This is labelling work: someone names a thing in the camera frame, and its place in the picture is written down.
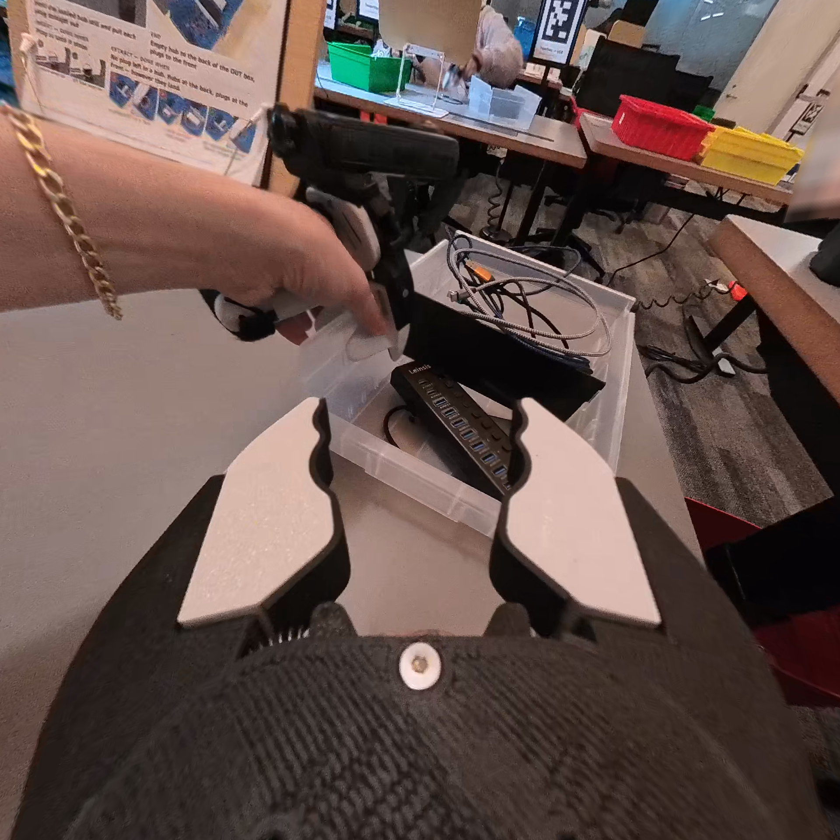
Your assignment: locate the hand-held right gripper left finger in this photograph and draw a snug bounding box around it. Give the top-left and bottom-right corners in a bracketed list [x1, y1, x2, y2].
[176, 396, 350, 631]

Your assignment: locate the black divider panel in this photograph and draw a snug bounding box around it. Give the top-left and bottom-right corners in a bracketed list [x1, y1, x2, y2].
[403, 289, 608, 421]

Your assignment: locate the dark red bin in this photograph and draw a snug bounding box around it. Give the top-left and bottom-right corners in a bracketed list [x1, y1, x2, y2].
[686, 499, 840, 706]

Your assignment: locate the person's left forearm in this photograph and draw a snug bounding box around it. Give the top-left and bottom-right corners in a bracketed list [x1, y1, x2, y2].
[0, 105, 153, 316]

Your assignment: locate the person's left hand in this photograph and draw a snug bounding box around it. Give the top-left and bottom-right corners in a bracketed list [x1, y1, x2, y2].
[138, 164, 391, 347]

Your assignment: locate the plain wooden board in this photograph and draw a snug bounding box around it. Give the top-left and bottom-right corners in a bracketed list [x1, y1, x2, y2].
[379, 0, 483, 63]

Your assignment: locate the black coiled cable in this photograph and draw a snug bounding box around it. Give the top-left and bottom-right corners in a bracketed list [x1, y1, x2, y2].
[482, 164, 511, 244]

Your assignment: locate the black hub cord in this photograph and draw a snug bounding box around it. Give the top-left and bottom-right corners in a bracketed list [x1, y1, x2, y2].
[382, 403, 427, 454]

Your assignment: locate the wooden display board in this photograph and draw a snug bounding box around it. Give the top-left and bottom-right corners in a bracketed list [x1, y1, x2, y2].
[0, 0, 329, 198]

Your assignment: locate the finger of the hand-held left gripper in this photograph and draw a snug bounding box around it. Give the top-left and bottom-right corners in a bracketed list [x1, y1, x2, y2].
[344, 282, 404, 363]

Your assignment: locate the grey braided usb cable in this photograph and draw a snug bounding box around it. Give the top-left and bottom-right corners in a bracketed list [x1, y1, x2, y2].
[446, 239, 613, 358]

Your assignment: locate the grey desk with wood edge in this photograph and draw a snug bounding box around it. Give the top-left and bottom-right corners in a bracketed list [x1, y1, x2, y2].
[709, 213, 840, 368]
[315, 62, 588, 168]
[577, 112, 795, 204]

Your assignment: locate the red plastic bin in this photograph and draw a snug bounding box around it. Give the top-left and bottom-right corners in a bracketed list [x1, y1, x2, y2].
[612, 94, 716, 163]

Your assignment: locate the clear plastic bin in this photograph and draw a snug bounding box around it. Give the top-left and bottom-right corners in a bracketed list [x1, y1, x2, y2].
[298, 230, 637, 540]

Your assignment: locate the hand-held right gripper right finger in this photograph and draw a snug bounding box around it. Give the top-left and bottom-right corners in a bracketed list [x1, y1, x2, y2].
[489, 396, 664, 639]

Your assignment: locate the black usb hub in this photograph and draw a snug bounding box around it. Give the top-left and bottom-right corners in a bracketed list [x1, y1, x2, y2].
[389, 360, 526, 501]

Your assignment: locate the green plastic bin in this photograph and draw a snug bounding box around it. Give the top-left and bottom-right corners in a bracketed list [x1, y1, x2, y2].
[326, 41, 413, 94]

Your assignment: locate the yellow plastic bin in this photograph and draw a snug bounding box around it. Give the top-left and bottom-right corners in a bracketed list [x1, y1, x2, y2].
[696, 125, 805, 186]

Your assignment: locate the clear acrylic stand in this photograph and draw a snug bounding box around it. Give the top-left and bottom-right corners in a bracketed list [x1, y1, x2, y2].
[384, 42, 460, 116]

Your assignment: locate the black monitor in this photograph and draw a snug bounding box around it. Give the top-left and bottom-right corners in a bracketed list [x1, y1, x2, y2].
[574, 39, 713, 119]

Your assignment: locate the clear plastic container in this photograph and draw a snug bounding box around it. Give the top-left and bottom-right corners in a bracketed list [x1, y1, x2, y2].
[469, 75, 542, 123]

